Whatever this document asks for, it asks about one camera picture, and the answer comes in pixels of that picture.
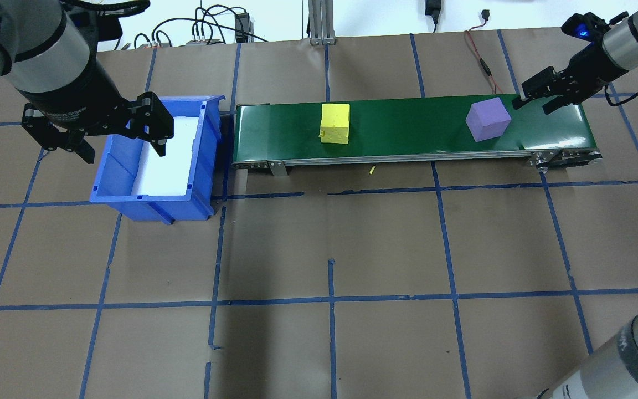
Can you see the purple foam block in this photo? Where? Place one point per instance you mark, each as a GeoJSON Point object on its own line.
{"type": "Point", "coordinates": [488, 119]}

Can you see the yellow foam block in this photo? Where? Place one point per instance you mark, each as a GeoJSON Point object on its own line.
{"type": "Point", "coordinates": [334, 122]}

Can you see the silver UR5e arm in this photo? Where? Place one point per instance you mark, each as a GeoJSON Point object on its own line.
{"type": "Point", "coordinates": [637, 33]}
{"type": "Point", "coordinates": [31, 44]}

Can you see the white foam bin liner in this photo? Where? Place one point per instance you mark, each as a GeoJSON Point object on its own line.
{"type": "Point", "coordinates": [169, 166]}

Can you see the small relay circuit board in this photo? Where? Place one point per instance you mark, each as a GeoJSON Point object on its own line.
{"type": "Point", "coordinates": [197, 40]}

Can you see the blue plastic storage bin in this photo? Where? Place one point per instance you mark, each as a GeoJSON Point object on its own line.
{"type": "Point", "coordinates": [147, 210]}

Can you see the black power adapter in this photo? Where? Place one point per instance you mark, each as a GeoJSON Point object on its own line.
{"type": "Point", "coordinates": [433, 8]}
{"type": "Point", "coordinates": [242, 25]}

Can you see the green belt conveyor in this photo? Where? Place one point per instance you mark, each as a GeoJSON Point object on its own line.
{"type": "Point", "coordinates": [407, 127]}

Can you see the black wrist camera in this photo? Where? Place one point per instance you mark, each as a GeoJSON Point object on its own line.
{"type": "Point", "coordinates": [596, 27]}
{"type": "Point", "coordinates": [103, 30]}

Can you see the aluminium extrusion post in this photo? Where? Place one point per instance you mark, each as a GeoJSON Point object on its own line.
{"type": "Point", "coordinates": [322, 22]}

